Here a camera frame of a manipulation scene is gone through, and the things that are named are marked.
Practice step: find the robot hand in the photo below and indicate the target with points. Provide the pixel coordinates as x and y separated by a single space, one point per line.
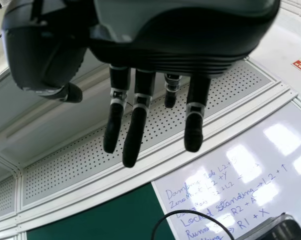
180 35

